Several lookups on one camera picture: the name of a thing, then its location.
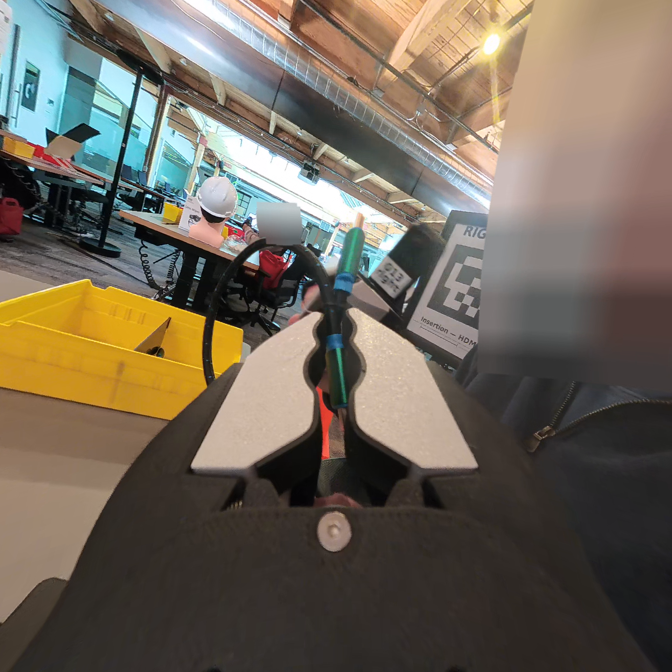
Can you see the yellow plastic bin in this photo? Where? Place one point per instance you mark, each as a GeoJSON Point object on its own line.
{"type": "Point", "coordinates": [84, 347]}

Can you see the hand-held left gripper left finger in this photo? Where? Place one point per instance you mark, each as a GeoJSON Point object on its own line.
{"type": "Point", "coordinates": [252, 420]}

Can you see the long wooden work desk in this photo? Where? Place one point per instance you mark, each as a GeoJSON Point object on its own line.
{"type": "Point", "coordinates": [47, 168]}

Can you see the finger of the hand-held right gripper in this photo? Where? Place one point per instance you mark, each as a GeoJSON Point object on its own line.
{"type": "Point", "coordinates": [373, 299]}

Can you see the orange traffic cone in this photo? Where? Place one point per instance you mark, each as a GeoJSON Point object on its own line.
{"type": "Point", "coordinates": [323, 420]}

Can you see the red bag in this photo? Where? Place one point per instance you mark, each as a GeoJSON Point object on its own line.
{"type": "Point", "coordinates": [8, 215]}

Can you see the black mesh office chair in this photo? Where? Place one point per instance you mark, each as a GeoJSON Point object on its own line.
{"type": "Point", "coordinates": [273, 278]}

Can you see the black stand pole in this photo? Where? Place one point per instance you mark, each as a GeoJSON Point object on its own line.
{"type": "Point", "coordinates": [121, 158]}

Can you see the person's black top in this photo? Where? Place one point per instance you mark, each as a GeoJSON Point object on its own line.
{"type": "Point", "coordinates": [599, 494]}

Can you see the wooden top office desk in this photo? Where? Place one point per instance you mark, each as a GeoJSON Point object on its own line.
{"type": "Point", "coordinates": [179, 233]}

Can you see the mannequin head white helmet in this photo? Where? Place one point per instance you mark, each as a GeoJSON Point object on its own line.
{"type": "Point", "coordinates": [217, 200]}

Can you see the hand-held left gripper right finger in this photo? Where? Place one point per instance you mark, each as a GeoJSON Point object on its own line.
{"type": "Point", "coordinates": [415, 420]}

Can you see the small yellow bin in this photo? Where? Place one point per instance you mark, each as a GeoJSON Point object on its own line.
{"type": "Point", "coordinates": [16, 147]}
{"type": "Point", "coordinates": [171, 212]}

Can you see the framed marker sign board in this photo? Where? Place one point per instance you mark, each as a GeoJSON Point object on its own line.
{"type": "Point", "coordinates": [457, 284]}

